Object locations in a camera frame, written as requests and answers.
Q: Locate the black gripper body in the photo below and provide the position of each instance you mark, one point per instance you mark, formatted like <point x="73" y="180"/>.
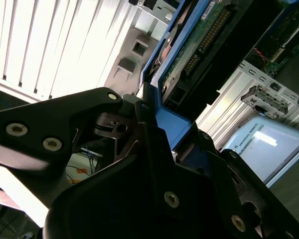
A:
<point x="109" y="211"/>

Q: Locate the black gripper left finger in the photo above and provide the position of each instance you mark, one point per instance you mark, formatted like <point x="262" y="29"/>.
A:
<point x="52" y="118"/>

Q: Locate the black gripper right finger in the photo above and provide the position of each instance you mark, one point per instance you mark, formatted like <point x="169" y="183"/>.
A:
<point x="226" y="179"/>

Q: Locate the hard disk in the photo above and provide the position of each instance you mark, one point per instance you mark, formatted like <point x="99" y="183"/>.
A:
<point x="196" y="42"/>

